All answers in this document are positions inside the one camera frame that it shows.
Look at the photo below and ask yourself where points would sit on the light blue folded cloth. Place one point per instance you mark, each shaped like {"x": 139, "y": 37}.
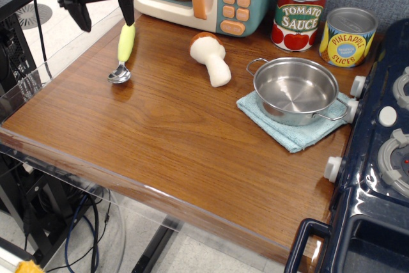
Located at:
{"x": 293, "y": 138}

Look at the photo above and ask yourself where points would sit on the plush mushroom toy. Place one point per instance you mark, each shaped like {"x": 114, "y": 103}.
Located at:
{"x": 209, "y": 51}

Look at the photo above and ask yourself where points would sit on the spoon with yellow-green handle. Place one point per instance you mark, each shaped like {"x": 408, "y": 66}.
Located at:
{"x": 125, "y": 47}

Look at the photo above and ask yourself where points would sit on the round floor vent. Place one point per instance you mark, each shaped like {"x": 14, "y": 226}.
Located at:
{"x": 29, "y": 15}

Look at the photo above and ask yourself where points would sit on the stainless steel pot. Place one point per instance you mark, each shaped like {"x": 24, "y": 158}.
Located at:
{"x": 296, "y": 91}

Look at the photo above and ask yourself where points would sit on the tomato sauce can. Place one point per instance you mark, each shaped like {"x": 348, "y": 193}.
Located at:
{"x": 295, "y": 24}

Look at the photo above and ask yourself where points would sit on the black table leg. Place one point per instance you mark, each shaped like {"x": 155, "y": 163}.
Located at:
{"x": 153, "y": 250}

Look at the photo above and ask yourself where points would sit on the dark blue toy stove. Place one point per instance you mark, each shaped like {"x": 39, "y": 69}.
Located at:
{"x": 368, "y": 227}

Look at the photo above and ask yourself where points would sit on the pineapple slices can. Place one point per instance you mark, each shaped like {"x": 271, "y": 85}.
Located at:
{"x": 347, "y": 36}

